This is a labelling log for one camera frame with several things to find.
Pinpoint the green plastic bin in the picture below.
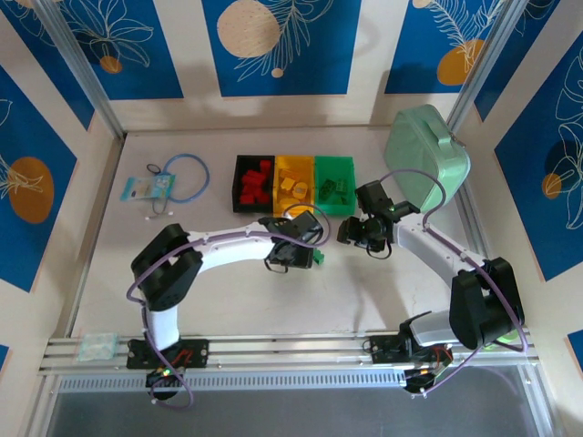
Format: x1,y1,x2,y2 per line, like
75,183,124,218
313,155,356,216

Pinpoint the yellow plastic bin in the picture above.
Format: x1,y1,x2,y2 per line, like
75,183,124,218
271,155,317,216

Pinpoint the black plastic bin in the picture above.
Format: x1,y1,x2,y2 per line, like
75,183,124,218
231,155,277,214

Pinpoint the mint green zipper case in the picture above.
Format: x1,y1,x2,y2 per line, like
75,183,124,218
384,104,472,210

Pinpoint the blue and white packet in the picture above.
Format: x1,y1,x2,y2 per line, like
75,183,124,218
119,175,177,201

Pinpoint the small clear tissue pack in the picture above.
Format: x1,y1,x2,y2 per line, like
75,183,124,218
77,331,120,362

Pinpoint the black right camera cable loop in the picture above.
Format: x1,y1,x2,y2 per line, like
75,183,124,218
366,240,393,259

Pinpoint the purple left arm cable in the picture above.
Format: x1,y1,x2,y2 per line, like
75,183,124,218
126,203,332,410

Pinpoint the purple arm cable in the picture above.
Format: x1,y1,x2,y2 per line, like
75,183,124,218
377,168,532,400
126,203,332,410

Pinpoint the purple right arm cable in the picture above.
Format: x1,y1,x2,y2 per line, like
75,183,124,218
377,168,532,400

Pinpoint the aluminium front rail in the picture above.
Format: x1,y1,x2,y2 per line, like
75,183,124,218
38,334,538,377

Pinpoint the blue cable loop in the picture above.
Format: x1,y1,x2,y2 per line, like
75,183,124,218
153,153,211,215

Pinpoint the slotted grey cable duct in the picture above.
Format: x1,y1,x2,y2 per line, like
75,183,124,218
56,369,525,393

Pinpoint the aluminium frame post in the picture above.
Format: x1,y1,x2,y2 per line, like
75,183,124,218
445,0,525,133
34,0,128,140

